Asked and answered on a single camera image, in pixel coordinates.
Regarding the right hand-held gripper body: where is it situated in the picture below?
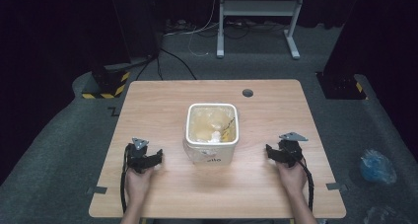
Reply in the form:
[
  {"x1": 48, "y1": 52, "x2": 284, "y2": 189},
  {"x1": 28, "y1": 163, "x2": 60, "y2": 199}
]
[{"x1": 277, "y1": 131, "x2": 310, "y2": 169}]

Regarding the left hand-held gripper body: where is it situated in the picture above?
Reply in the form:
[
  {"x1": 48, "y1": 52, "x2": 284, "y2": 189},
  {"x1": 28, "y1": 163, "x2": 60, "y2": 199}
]
[{"x1": 126, "y1": 137, "x2": 153, "y2": 175}]

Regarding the cream plastic trash bin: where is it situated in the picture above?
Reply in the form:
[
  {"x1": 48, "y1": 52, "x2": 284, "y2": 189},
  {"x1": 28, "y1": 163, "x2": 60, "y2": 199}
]
[{"x1": 182, "y1": 103, "x2": 240, "y2": 167}]

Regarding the person's left hand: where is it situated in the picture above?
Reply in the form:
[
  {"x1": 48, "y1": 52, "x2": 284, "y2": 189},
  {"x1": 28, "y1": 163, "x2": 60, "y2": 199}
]
[{"x1": 125, "y1": 165, "x2": 156, "y2": 199}]

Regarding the person's right hand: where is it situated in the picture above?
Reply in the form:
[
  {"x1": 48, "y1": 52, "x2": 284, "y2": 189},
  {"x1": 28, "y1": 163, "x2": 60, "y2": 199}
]
[{"x1": 275, "y1": 160, "x2": 309, "y2": 196}]

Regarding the black yellow striped stand base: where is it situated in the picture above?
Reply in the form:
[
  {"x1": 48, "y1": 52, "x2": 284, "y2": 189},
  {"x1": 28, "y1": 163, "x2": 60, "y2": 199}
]
[
  {"x1": 81, "y1": 70, "x2": 131, "y2": 100},
  {"x1": 315, "y1": 71, "x2": 368, "y2": 101}
]

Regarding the blue plastic bag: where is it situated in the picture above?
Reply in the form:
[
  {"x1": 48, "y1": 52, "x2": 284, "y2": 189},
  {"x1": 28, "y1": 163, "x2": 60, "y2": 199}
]
[{"x1": 358, "y1": 148, "x2": 398, "y2": 186}]

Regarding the white metal stand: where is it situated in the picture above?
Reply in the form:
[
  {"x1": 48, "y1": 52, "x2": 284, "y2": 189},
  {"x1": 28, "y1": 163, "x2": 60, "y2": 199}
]
[{"x1": 215, "y1": 0, "x2": 308, "y2": 60}]

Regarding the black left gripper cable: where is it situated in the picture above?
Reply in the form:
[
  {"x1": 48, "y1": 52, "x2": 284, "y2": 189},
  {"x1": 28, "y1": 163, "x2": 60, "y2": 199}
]
[{"x1": 119, "y1": 144, "x2": 130, "y2": 214}]

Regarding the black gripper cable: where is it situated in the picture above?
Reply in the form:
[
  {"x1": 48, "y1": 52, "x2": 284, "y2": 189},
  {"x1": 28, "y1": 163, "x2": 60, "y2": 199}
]
[
  {"x1": 119, "y1": 144, "x2": 130, "y2": 214},
  {"x1": 296, "y1": 157, "x2": 315, "y2": 212}
]

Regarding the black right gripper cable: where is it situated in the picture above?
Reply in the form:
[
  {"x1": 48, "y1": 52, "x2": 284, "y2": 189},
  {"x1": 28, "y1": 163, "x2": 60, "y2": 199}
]
[{"x1": 296, "y1": 157, "x2": 315, "y2": 212}]

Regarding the black floor cable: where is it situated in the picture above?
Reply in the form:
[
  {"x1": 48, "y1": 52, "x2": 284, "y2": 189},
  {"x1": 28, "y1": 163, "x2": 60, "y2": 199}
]
[{"x1": 135, "y1": 47, "x2": 198, "y2": 82}]

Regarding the white floor cable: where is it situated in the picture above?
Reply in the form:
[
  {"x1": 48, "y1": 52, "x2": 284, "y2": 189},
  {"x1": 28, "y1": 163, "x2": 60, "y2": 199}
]
[{"x1": 163, "y1": 0, "x2": 219, "y2": 57}]

